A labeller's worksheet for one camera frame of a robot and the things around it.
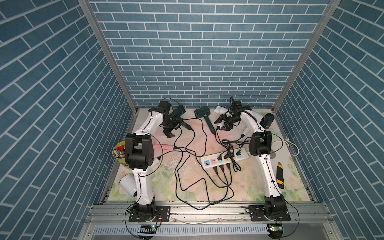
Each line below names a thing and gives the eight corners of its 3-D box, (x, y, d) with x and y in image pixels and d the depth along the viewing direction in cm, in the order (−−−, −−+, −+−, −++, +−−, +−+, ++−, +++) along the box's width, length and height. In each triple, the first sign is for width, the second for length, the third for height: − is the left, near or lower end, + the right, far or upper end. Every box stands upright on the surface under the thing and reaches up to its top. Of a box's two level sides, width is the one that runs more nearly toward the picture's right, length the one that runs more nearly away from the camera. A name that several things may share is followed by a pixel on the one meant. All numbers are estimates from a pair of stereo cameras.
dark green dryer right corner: (259, 130, 112) (265, 119, 102) (257, 124, 115) (263, 113, 106) (268, 130, 112) (275, 119, 102) (266, 124, 116) (273, 113, 106)
